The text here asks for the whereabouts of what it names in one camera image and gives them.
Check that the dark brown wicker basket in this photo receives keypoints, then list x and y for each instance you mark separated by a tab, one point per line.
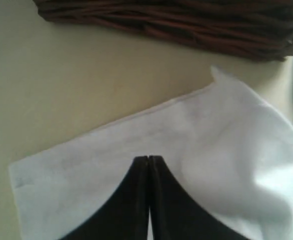
259	30

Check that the white t-shirt red lettering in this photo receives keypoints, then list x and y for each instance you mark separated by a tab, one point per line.
230	149

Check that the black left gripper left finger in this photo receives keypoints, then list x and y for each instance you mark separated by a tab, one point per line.
125	215

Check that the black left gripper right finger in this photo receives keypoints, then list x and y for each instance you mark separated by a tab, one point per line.
175	215

